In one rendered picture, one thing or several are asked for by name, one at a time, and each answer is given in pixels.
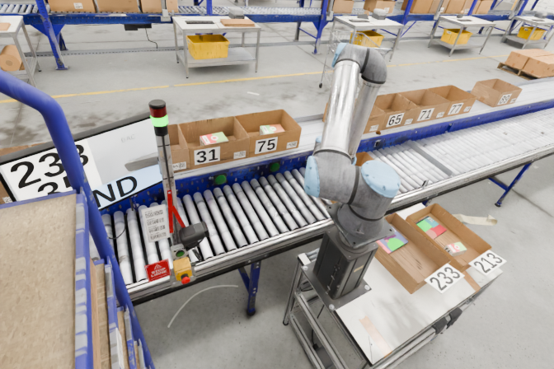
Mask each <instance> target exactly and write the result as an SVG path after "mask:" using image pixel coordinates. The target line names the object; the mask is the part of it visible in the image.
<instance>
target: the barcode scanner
mask: <svg viewBox="0 0 554 369"><path fill-rule="evenodd" d="M208 236H209V229H208V227H207V225H206V222H198V223H196V224H194V225H193V224H192V225H190V226H187V227H184V228H181V229H180V230H179V237H180V239H181V243H182V245H187V247H185V250H186V251H189V250H192V249H193V248H195V247H196V246H198V244H197V241H199V240H201V239H204V238H205V237H208Z"/></svg>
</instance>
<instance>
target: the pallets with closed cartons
mask: <svg viewBox="0 0 554 369"><path fill-rule="evenodd" d="M503 66H506V67H508V68H512V69H513V70H516V71H518V73H515V72H511V71H510V70H507V69H505V68H502V67H503ZM497 68H498V69H501V70H503V71H506V72H509V73H511V74H514V75H515V76H518V77H521V78H523V79H526V80H528V81H530V80H532V79H530V78H527V77H524V76H522V75H523V74H527V75H529V76H531V77H535V78H537V79H541V78H546V77H554V54H553V53H550V52H547V51H545V50H542V49H526V50H515V51H511V53H510V54H509V57H508V58H507V59H506V61H505V62H500V63H499V65H498V67H497Z"/></svg>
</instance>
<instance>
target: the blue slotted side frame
mask: <svg viewBox="0 0 554 369"><path fill-rule="evenodd" d="M553 102H554V99H550V100H543V101H539V102H535V103H532V104H527V105H521V106H516V107H512V108H508V109H504V110H497V111H493V112H489V113H485V114H479V115H474V116H470V117H466V118H462V119H455V120H451V121H447V122H443V123H439V124H432V125H428V126H424V127H420V128H414V129H409V130H405V131H401V132H397V133H390V134H386V135H382V136H378V137H374V138H367V139H363V140H360V143H359V146H358V149H357V151H356V153H357V152H373V151H374V150H377V151H378V149H381V148H382V149H383V150H384V148H385V147H389V148H390V147H391V146H394V147H395V145H397V144H399V145H400V146H401V144H403V143H404V142H405V141H408V140H411V141H416V140H418V139H419V140H421V139H423V138H428V137H433V136H437V135H440V134H444V133H445V132H444V131H446V130H445V129H447V128H448V126H449V124H453V125H452V127H451V129H450V130H449V133H450V132H453V131H458V130H460V129H461V130H462V129H464V128H470V127H474V126H475V127H476V126H478V125H481V124H482V125H483V124H488V123H491V122H495V121H499V120H502V119H508V118H512V117H515V116H520V115H523V114H529V113H530V114H531V113H534V112H538V111H540V110H546V109H551V108H554V103H553ZM529 106H530V108H529ZM549 106H550V107H549ZM543 108H544V109H543ZM511 111H512V112H511ZM507 115H508V116H507ZM478 118H479V119H478ZM489 120H490V121H489ZM470 121H471V122H470ZM478 122H479V123H478ZM445 125H446V126H445ZM436 127H437V128H436ZM440 127H441V128H440ZM426 130H427V131H426ZM430 130H431V131H430ZM421 131H422V132H421ZM440 131H441V132H440ZM416 132H417V133H416ZM426 134H427V135H426ZM421 136H422V137H421ZM411 138H412V139H411ZM384 139H385V140H384ZM389 139H390V140H389ZM406 139H407V140H406ZM377 140H381V141H380V143H379V145H380V147H379V146H377V147H374V144H375V143H376V141H377ZM385 143H386V145H385ZM390 143H391V144H390ZM360 144H361V146H360ZM366 144H367V145H366ZM384 145H385V146H384ZM368 148H369V149H368ZM362 149H363V150H362ZM364 149H365V150H364ZM367 149H368V150H367ZM361 150H362V151H361ZM312 153H313V151H309V152H302V153H298V154H294V155H290V156H283V157H279V158H275V159H271V160H267V161H260V162H256V163H252V164H248V165H244V166H237V167H233V168H229V169H225V170H218V171H214V172H209V173H206V174H202V175H195V176H191V177H187V178H183V179H178V180H175V186H176V192H178V194H177V195H176V196H177V197H178V198H180V199H181V203H184V201H183V197H184V196H185V195H187V194H188V195H190V196H191V198H192V201H194V200H195V199H194V197H193V196H194V193H197V192H200V193H201V195H202V198H204V191H205V190H207V189H208V190H210V191H211V193H212V195H213V196H214V189H215V188H220V189H221V191H222V193H223V194H224V192H223V187H224V186H225V185H229V186H230V188H231V190H232V191H234V190H233V188H232V185H233V184H235V183H238V184H239V185H240V186H241V188H242V189H243V187H242V182H243V181H247V182H248V183H249V185H250V186H251V183H250V182H251V180H252V179H256V180H257V181H258V183H259V184H261V183H260V182H259V179H260V178H261V177H265V178H266V180H267V177H268V176H269V175H273V176H274V177H275V176H276V174H277V173H281V174H282V175H283V176H284V172H285V171H289V172H290V173H291V171H292V170H293V169H296V170H298V172H299V169H300V168H301V167H304V168H305V169H306V166H307V164H306V162H305V161H306V160H307V159H308V157H309V156H312ZM306 156H307V159H306ZM298 158H299V160H298ZM291 159H292V161H291ZM276 161H280V167H279V171H275V172H270V173H269V166H270V163H271V162H276ZM290 161H291V162H290ZM283 162H284V164H283ZM301 163H302V165H301ZM266 165H268V166H267V168H266ZM293 165H294V167H293ZM258 166H259V170H258ZM286 166H287V169H286V170H285V168H286ZM249 169H251V171H249ZM240 170H241V171H242V173H241V174H240ZM261 172H263V174H261ZM222 173H227V181H228V182H227V183H223V184H218V185H214V180H212V177H214V175H219V174H222ZM231 173H232V175H231ZM253 174H254V177H253ZM244 176H245V177H246V178H245V179H244ZM209 177H211V180H210V179H209ZM236 178H237V181H235V179H236ZM240 178H241V179H240ZM284 178H285V177H284ZM202 179H204V182H202ZM276 180H277V179H276ZM191 181H193V184H191ZM197 181H198V182H197ZM267 181H268V180H267ZM268 182H269V181H268ZM181 184H183V186H182V187H181ZM207 185H209V187H208V188H207ZM197 187H199V189H198V190H197ZM202 187H203V188H202ZM159 189H161V192H159ZM187 190H189V192H188V193H187ZM148 191H149V194H148ZM153 191H154V192H153ZM154 197H156V198H157V199H156V200H155V199H154ZM143 199H145V203H144V202H143ZM149 199H150V200H149ZM163 200H165V194H164V189H163V184H162V183H161V184H157V185H155V186H153V187H152V188H150V189H146V190H144V191H143V192H141V193H139V194H138V197H136V196H135V201H136V203H138V204H139V206H138V207H137V208H139V207H140V206H142V205H145V206H147V208H150V204H151V203H158V205H161V203H162V201H163ZM119 205H121V208H120V207H119ZM108 208H109V211H107V210H106V209H104V210H102V211H100V215H101V216H102V215H104V214H109V215H110V217H111V221H114V213H115V212H117V211H121V212H122V213H123V214H124V218H125V217H126V210H127V209H129V208H131V206H130V201H129V198H128V199H126V200H124V201H121V202H119V203H117V204H115V205H113V206H110V207H108Z"/></svg>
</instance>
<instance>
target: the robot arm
mask: <svg viewBox="0 0 554 369"><path fill-rule="evenodd" d="M331 67H332V68H334V75H333V79H332V84H331V92H330V96H329V101H328V106H327V110H326V118H325V123H324V128H323V132H322V136H317V138H316V140H315V141H316V142H315V145H314V149H313V153H312V156H309V157H308V159H307V160H306V161H305V162H306V164H307V166H306V171H305V178H304V191H305V193H306V194H309V195H311V196H314V197H316V198H321V199H328V200H331V201H335V202H339V203H342V204H341V205H340V207H339V209H338V212H337V217H338V220H339V222H340V224H341V225H342V227H343V228H344V229H345V230H346V231H348V232H349V233H350V234H351V235H353V236H357V237H360V238H373V237H375V236H377V235H378V234H379V233H380V232H381V230H382V229H383V225H384V215H385V213H386V211H387V210H388V208H389V206H390V205H391V203H392V201H393V199H394V198H395V196H396V195H397V192H398V190H399V188H400V185H401V181H400V178H399V175H398V174H397V173H396V172H395V171H394V170H393V169H392V168H391V167H390V166H389V165H387V164H385V163H383V162H380V161H366V162H365V163H364V164H363V165H362V167H361V166H355V163H356V156H355V153H356V151H357V149H358V146H359V143H360V140H361V138H362V135H363V133H364V129H365V126H366V124H367V122H368V119H369V116H370V113H371V110H372V108H373V104H374V102H375V100H376V97H377V94H378V91H379V88H380V86H381V85H383V84H385V82H386V80H387V65H386V63H385V61H384V59H383V56H382V55H381V54H380V53H379V52H378V51H377V50H376V49H373V48H368V47H364V46H359V45H355V44H350V43H339V44H338V46H337V49H336V53H335V56H334V58H333V61H332V64H331ZM360 73H362V74H361V79H362V80H363V82H362V85H361V87H360V90H359V94H358V98H357V101H356V103H355V97H356V91H357V85H358V79H359V74H360ZM354 103H355V105H354Z"/></svg>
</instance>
